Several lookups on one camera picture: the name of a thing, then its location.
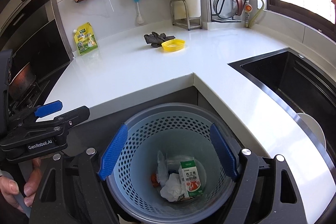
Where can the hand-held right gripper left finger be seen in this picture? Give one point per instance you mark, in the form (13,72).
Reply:
(115,151)

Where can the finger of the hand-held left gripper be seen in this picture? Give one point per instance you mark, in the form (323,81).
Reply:
(48,108)
(76,113)

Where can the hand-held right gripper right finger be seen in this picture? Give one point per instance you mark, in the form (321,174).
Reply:
(223,153)

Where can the clear plastic bag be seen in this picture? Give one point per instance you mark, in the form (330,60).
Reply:
(162,169)

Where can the dark grey cloth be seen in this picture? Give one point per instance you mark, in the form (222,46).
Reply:
(155,39)

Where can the blue white bottle brush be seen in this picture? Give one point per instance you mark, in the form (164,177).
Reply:
(139,18)

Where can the green white carton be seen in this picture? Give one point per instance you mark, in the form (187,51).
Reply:
(191,179)

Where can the range hood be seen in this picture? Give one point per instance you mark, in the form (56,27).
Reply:
(31,37)

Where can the gas valve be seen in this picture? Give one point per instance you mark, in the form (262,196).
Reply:
(248,7)

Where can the black frying pan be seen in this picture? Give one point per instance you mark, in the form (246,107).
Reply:
(22,82)

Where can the glass pot lid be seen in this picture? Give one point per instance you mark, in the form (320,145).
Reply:
(225,7)

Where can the white paper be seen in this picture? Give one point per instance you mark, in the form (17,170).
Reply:
(172,187)

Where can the black kitchen sink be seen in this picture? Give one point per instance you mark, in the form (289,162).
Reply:
(302,82)

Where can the metal cutting board stand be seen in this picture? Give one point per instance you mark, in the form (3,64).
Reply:
(194,23)

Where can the yellow plastic lid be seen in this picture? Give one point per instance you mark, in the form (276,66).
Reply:
(173,45)

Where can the perforated blue trash bin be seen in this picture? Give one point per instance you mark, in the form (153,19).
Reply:
(147,140)

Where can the yellow green spout pouch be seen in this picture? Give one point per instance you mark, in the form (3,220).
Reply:
(85,40)

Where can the person's left hand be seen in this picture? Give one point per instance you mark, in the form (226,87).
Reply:
(30,193)

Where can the small orange scrap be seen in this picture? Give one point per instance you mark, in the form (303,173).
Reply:
(155,180)

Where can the thin white straw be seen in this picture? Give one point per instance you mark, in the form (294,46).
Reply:
(110,2)

